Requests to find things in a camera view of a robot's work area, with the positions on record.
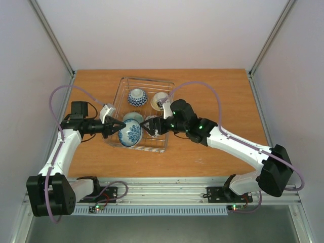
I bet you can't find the red white patterned bowl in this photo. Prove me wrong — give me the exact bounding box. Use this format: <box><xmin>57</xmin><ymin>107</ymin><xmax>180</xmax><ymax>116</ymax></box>
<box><xmin>144</xmin><ymin>115</ymin><xmax>163</xmax><ymax>138</ymax></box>

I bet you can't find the plain mint green bowl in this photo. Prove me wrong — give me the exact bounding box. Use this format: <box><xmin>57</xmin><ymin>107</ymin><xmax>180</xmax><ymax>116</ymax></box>
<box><xmin>123</xmin><ymin>112</ymin><xmax>144</xmax><ymax>123</ymax></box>

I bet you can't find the blue floral white bowl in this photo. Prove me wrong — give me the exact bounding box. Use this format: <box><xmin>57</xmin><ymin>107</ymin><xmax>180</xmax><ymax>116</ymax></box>
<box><xmin>118</xmin><ymin>118</ymin><xmax>143</xmax><ymax>147</ymax></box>

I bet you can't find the wire dish rack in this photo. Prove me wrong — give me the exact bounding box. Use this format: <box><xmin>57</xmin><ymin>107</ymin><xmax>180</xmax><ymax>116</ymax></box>
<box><xmin>113</xmin><ymin>77</ymin><xmax>175</xmax><ymax>153</ymax></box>

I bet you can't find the red geometric patterned bowl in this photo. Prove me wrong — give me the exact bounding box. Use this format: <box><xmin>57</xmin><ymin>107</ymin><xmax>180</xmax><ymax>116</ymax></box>
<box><xmin>127</xmin><ymin>89</ymin><xmax>148</xmax><ymax>107</ymax></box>

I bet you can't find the blue yellow patterned bowl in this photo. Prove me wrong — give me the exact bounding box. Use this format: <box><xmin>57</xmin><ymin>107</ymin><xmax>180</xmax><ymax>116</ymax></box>
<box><xmin>150</xmin><ymin>92</ymin><xmax>168</xmax><ymax>111</ymax></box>

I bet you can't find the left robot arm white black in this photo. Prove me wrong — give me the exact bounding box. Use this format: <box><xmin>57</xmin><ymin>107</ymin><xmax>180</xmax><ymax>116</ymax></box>
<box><xmin>26</xmin><ymin>101</ymin><xmax>126</xmax><ymax>217</ymax></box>

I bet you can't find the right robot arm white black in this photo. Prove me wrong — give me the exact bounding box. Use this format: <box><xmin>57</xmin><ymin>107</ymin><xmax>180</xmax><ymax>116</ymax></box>
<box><xmin>140</xmin><ymin>99</ymin><xmax>293</xmax><ymax>202</ymax></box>

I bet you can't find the left controller board with leds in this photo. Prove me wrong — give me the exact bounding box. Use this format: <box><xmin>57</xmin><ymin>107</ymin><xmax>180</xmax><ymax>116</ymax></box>
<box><xmin>88</xmin><ymin>205</ymin><xmax>105</xmax><ymax>214</ymax></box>

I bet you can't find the controller board with leds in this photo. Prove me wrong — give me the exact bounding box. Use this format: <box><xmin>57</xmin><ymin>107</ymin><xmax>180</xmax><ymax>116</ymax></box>
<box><xmin>227</xmin><ymin>204</ymin><xmax>247</xmax><ymax>212</ymax></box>
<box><xmin>88</xmin><ymin>205</ymin><xmax>105</xmax><ymax>214</ymax></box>

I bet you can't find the right controller board with leds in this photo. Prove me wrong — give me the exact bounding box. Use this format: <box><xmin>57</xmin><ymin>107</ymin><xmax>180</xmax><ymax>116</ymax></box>
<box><xmin>227</xmin><ymin>204</ymin><xmax>247</xmax><ymax>212</ymax></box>

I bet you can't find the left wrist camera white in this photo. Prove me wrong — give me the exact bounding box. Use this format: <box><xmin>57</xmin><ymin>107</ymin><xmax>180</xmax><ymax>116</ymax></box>
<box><xmin>99</xmin><ymin>104</ymin><xmax>116</xmax><ymax>124</ymax></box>

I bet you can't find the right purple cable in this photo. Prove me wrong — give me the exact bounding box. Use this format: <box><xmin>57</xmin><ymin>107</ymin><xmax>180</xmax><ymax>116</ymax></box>
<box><xmin>166</xmin><ymin>81</ymin><xmax>305</xmax><ymax>215</ymax></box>

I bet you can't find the aluminium rail frame front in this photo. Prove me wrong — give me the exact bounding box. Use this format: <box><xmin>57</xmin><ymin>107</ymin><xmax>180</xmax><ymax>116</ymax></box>
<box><xmin>98</xmin><ymin>177</ymin><xmax>301</xmax><ymax>206</ymax></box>

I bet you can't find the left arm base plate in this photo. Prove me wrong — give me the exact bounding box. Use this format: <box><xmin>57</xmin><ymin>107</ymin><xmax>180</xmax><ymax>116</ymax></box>
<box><xmin>78</xmin><ymin>186</ymin><xmax>118</xmax><ymax>203</ymax></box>

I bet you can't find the slotted cable duct grey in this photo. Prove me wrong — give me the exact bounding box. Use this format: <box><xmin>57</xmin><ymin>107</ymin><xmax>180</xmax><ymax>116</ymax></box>
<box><xmin>72</xmin><ymin>206</ymin><xmax>228</xmax><ymax>217</ymax></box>

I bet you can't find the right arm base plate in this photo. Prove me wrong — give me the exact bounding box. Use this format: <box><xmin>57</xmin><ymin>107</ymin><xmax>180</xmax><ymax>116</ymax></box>
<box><xmin>202</xmin><ymin>186</ymin><xmax>253</xmax><ymax>203</ymax></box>

